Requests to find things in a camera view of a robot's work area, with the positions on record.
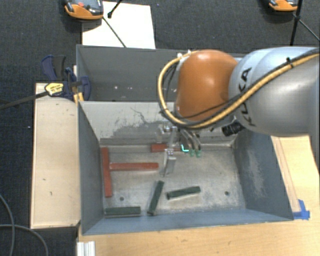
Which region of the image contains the red-brown flat block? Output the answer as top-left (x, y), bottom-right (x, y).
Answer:
top-left (100, 147), bottom-right (114, 199)
top-left (109, 162), bottom-right (160, 172)
top-left (150, 143), bottom-right (181, 153)

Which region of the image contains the black cylinder on white bracket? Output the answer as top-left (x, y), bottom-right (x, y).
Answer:
top-left (220, 120), bottom-right (246, 137)

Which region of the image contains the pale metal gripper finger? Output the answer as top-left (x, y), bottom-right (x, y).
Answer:
top-left (166, 149), bottom-right (178, 176)
top-left (159, 149), bottom-right (170, 178)

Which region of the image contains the dark green flat block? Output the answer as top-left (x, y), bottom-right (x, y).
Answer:
top-left (165, 185), bottom-right (202, 201)
top-left (104, 206), bottom-right (142, 217)
top-left (146, 180), bottom-right (165, 217)

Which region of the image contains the grey metal bin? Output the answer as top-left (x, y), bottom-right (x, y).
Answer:
top-left (75, 44), bottom-right (295, 236)

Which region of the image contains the pale wood flat board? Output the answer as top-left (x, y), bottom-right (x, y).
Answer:
top-left (29, 82), bottom-right (82, 230)

